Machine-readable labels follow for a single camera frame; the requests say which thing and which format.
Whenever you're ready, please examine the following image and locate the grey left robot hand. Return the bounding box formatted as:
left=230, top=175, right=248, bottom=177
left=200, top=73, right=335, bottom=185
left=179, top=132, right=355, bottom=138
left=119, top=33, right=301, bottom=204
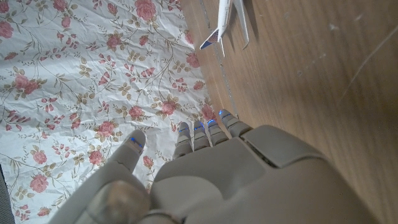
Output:
left=46, top=108, right=382, bottom=224

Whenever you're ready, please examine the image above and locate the white toy airplane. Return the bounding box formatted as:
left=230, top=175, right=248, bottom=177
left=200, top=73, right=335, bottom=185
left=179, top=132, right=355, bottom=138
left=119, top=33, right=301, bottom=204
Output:
left=199, top=0, right=251, bottom=58

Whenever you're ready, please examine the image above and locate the floral backdrop cloth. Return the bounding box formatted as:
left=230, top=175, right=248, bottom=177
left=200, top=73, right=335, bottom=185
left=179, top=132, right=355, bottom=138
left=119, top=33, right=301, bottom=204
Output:
left=0, top=0, right=218, bottom=224

